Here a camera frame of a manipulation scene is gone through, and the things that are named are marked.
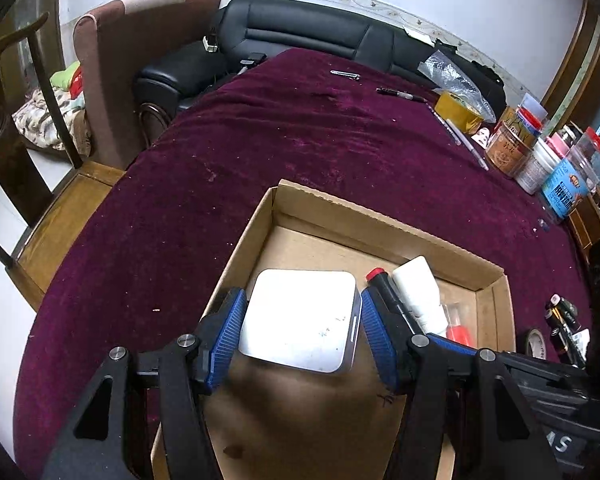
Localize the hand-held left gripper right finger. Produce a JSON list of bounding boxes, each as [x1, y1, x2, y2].
[[360, 287, 564, 480]]

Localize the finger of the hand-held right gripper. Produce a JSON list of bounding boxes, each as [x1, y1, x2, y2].
[[426, 332, 506, 362]]

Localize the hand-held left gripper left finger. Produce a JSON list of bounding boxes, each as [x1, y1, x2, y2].
[[40, 287, 249, 480]]

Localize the black marker with red cap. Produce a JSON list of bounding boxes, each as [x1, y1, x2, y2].
[[365, 267, 425, 335]]

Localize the white square device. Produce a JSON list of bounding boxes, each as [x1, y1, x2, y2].
[[238, 269, 363, 375]]

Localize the cardboard box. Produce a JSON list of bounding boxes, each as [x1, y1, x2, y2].
[[150, 178, 507, 480]]

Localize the orange capped glue tube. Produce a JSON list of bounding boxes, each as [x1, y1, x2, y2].
[[441, 302, 474, 347]]

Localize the white plastic bottle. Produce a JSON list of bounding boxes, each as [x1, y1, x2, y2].
[[391, 255, 449, 330]]

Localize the black tape roll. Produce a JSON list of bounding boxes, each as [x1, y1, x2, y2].
[[523, 328, 547, 362]]

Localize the wooden cabinet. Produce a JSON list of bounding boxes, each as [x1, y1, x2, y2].
[[568, 187, 600, 262]]

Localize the white plastic tub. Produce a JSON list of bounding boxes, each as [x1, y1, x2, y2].
[[514, 137, 567, 197]]

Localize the brown labelled jar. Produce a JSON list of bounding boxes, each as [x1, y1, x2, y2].
[[484, 122, 534, 180]]

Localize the clear jar with blue label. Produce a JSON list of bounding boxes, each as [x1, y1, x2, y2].
[[540, 127, 600, 225]]

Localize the burgundy velvet tablecloth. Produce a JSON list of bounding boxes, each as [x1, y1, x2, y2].
[[12, 47, 594, 480]]

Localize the yellow tape roll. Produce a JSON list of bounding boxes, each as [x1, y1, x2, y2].
[[433, 91, 485, 134]]

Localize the gold jar with red lid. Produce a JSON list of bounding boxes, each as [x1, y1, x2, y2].
[[497, 92, 549, 137]]

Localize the black marker pen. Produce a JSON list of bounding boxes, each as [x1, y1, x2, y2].
[[375, 87, 427, 104]]

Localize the clear plastic bag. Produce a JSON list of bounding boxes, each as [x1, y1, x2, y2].
[[418, 50, 497, 124]]

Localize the dark wooden chair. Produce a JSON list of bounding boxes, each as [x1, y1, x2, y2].
[[0, 12, 127, 311]]

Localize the pile of clothes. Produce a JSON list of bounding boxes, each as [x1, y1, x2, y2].
[[12, 60, 94, 154]]

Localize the brown fabric armchair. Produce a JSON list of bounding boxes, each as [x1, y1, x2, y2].
[[72, 0, 224, 171]]

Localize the black leather sofa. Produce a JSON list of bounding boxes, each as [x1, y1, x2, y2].
[[134, 0, 507, 126]]

